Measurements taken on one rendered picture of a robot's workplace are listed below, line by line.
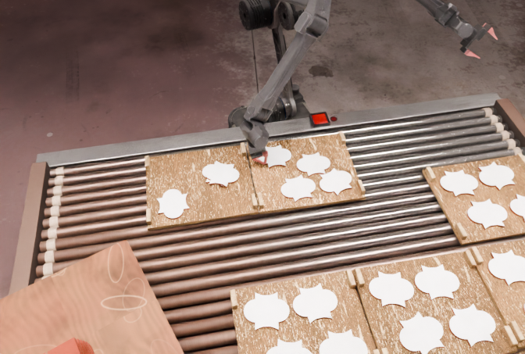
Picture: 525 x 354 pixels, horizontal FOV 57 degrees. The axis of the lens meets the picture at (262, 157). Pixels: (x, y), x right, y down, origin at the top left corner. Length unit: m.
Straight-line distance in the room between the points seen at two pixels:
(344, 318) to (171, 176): 0.85
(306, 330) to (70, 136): 2.49
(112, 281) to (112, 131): 2.08
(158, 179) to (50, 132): 1.87
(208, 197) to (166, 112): 1.83
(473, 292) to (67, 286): 1.29
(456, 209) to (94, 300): 1.30
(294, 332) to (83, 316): 0.64
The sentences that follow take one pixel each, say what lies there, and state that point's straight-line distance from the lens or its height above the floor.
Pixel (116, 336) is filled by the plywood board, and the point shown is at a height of 1.04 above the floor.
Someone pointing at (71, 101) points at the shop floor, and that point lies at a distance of 3.93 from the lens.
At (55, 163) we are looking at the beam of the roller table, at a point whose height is 0.92.
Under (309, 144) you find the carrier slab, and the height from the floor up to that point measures 0.94.
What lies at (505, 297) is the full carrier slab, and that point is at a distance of 1.82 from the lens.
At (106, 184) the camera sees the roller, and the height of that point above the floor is 0.92.
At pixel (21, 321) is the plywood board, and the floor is 1.04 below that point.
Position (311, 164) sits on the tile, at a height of 0.95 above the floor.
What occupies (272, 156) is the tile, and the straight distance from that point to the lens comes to 1.97.
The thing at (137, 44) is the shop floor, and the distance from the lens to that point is 4.35.
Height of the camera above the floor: 2.42
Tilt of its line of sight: 48 degrees down
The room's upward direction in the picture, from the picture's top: 1 degrees counter-clockwise
